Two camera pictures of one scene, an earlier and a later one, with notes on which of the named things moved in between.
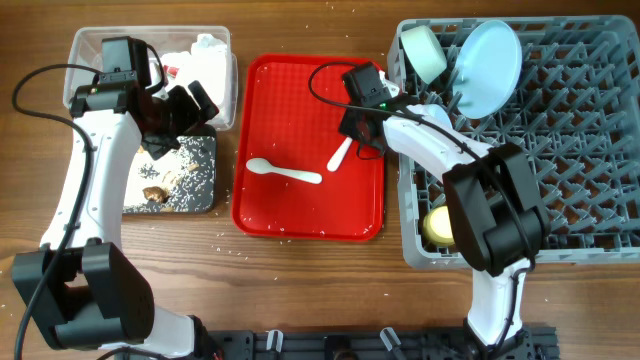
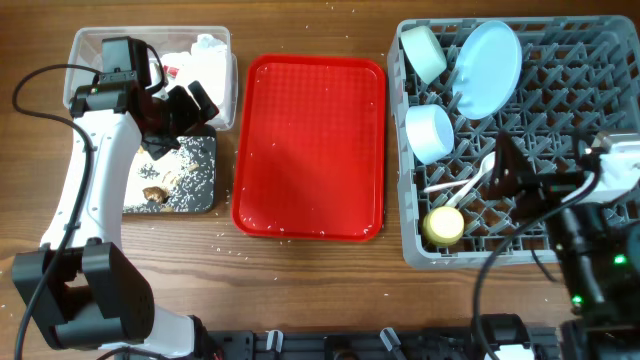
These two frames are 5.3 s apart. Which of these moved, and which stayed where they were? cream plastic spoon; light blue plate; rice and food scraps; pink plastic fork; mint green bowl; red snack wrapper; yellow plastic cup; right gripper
Moved: pink plastic fork; right gripper; cream plastic spoon
Stayed: yellow plastic cup; red snack wrapper; rice and food scraps; mint green bowl; light blue plate
